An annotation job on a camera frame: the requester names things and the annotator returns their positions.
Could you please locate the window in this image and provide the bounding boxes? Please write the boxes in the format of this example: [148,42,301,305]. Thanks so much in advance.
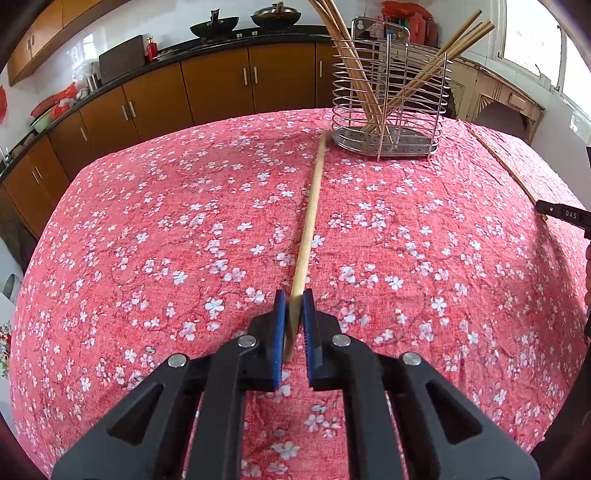
[496,0,591,134]

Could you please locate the dark wooden board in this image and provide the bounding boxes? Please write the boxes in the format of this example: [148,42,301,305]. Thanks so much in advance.
[99,35,147,85]

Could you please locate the steel wire utensil holder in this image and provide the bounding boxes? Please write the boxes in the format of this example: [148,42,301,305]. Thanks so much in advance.
[331,16,454,161]

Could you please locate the wooden kitchen base cabinets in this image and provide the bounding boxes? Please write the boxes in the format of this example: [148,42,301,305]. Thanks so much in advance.
[0,41,338,241]

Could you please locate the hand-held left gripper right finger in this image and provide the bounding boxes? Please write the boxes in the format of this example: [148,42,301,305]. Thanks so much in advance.
[301,289,541,480]

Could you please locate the red bags and bottles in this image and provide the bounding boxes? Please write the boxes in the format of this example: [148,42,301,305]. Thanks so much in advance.
[381,1,439,47]

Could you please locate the black kitchen countertop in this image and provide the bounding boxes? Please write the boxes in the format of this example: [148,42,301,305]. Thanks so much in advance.
[0,25,334,183]

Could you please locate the floral printed item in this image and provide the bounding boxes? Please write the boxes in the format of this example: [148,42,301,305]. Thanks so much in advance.
[0,320,12,379]

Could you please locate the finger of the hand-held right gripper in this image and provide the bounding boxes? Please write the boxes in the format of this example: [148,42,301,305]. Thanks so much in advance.
[536,200,591,230]

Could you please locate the black wok with lid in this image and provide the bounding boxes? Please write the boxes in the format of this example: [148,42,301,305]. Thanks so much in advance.
[250,2,302,27]

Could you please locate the wooden side table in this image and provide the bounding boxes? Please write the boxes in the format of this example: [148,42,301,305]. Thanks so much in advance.
[450,58,546,145]

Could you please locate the green basin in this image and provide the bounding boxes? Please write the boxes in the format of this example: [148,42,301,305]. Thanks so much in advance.
[30,111,57,134]

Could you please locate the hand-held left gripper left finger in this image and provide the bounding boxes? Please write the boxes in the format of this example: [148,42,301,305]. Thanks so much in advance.
[52,290,289,480]

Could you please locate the red floral tablecloth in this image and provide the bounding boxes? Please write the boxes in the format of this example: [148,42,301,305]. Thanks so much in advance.
[9,107,589,480]

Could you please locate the white appliance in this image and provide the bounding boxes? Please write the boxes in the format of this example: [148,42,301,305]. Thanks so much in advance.
[0,240,28,317]

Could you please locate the wooden wall cabinet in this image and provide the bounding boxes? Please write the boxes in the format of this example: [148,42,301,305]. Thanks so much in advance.
[7,0,134,86]

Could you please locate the red plastic bags on counter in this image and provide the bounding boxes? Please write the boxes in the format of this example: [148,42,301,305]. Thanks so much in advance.
[31,83,80,119]

